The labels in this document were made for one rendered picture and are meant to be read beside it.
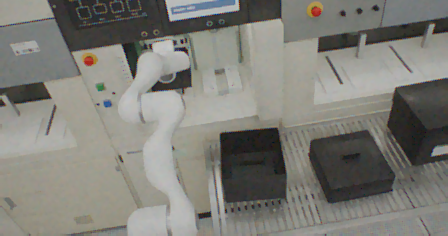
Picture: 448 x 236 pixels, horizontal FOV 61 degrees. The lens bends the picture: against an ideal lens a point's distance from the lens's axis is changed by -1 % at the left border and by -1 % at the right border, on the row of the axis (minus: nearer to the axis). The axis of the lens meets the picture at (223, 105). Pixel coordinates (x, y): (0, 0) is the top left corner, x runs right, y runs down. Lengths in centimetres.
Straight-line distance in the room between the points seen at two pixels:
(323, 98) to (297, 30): 50
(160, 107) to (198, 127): 70
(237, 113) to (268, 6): 62
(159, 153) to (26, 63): 77
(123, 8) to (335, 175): 111
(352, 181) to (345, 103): 50
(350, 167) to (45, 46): 137
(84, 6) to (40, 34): 22
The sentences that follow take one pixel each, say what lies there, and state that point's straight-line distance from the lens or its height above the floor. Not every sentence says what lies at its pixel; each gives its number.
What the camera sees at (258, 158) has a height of 77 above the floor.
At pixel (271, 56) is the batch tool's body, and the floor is 125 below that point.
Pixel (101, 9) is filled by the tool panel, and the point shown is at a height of 157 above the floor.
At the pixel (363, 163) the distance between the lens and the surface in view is 178.
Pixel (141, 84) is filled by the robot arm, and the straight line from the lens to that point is 132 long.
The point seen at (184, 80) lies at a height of 102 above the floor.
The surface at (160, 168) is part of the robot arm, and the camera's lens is 126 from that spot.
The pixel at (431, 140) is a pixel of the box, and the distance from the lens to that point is 185.
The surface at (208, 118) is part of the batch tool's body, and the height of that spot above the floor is 87.
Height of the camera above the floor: 223
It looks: 42 degrees down
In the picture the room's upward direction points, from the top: 8 degrees counter-clockwise
